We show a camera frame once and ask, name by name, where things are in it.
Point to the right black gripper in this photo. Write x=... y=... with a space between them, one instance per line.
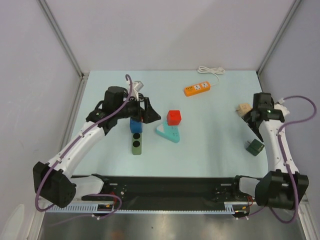
x=253 y=120

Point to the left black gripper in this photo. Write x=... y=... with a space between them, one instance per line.
x=150 y=115

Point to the blue cube plug adapter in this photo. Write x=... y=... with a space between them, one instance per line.
x=135 y=126

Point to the dark green cube adapter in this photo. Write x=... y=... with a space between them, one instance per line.
x=254 y=147

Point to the red cube plug adapter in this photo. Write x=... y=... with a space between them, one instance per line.
x=173 y=117

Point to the green power strip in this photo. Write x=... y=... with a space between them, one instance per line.
x=136 y=145

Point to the teal triangular power socket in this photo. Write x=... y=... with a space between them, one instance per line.
x=168 y=132

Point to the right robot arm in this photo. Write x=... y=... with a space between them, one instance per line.
x=283 y=186

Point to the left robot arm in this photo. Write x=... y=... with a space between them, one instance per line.
x=52 y=180

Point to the beige cube plug adapter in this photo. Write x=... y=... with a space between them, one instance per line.
x=243 y=108

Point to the orange power strip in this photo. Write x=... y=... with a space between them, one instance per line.
x=196 y=89

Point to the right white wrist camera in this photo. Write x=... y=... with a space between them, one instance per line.
x=279 y=105

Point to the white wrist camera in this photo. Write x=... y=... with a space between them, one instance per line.
x=279 y=105
x=135 y=92

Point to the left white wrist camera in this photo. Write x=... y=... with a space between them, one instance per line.
x=135 y=92

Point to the left aluminium frame post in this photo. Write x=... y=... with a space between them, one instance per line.
x=53 y=23

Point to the aluminium frame post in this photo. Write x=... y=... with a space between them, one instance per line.
x=279 y=34
x=53 y=23

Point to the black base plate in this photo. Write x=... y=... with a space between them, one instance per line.
x=179 y=191

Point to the white slotted cable duct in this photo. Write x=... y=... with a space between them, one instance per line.
x=229 y=207

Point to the aluminium front rail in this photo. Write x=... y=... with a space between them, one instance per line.
x=304 y=200

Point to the right aluminium frame post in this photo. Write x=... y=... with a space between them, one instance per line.
x=279 y=34

